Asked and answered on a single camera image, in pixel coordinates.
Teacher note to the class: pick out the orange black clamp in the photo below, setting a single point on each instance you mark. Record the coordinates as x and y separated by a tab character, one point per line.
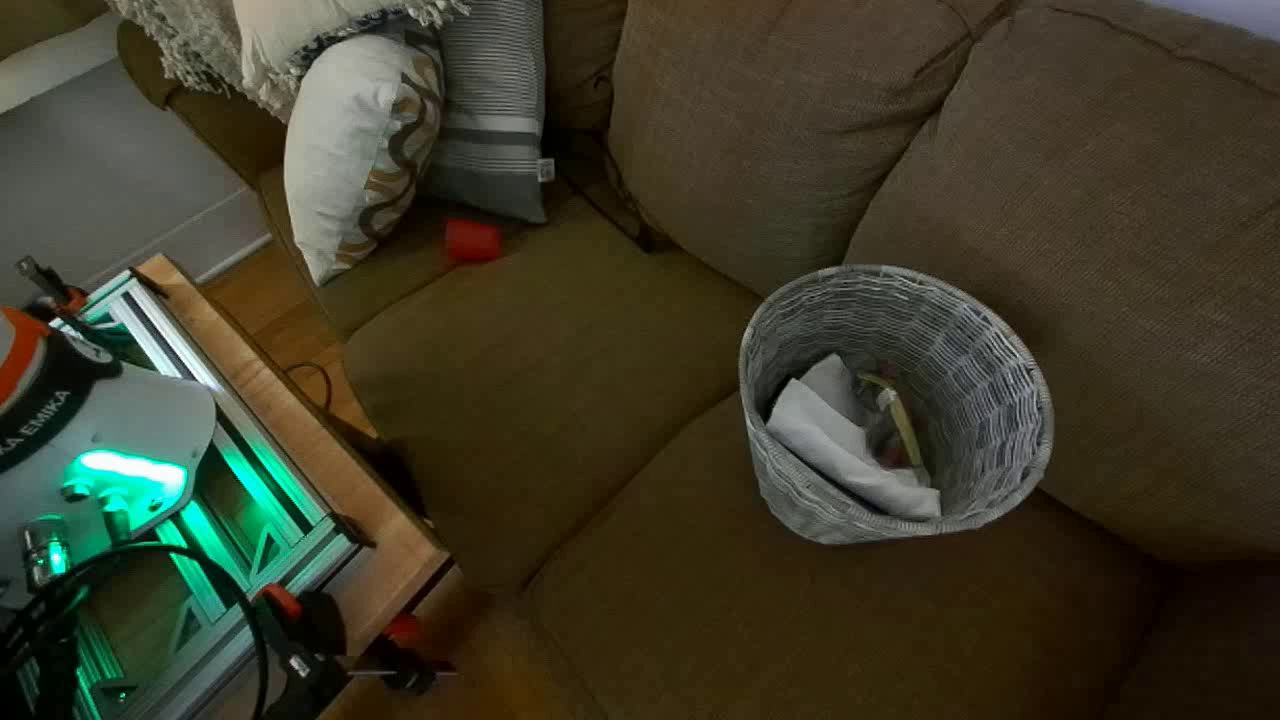
310	637

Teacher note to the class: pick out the fringed cream throw pillow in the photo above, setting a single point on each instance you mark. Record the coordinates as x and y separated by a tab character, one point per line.
267	47

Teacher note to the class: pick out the white cloth in basket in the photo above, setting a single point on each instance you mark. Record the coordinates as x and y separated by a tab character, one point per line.
859	439

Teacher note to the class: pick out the grey striped pillow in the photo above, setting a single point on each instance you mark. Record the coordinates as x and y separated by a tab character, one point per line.
489	151

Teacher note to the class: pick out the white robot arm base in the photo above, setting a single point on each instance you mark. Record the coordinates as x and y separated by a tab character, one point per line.
95	449

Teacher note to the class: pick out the wooden robot mounting table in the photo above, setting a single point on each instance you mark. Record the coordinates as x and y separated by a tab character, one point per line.
390	562

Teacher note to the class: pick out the red plastic cup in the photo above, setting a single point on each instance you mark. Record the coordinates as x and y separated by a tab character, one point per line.
473	243

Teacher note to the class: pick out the grey woven basket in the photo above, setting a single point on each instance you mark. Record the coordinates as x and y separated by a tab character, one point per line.
978	402

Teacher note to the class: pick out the brown fabric sofa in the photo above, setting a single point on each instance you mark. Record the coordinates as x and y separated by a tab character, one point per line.
1104	174

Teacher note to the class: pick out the white patterned pillow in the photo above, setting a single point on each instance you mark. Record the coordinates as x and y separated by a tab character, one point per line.
359	142

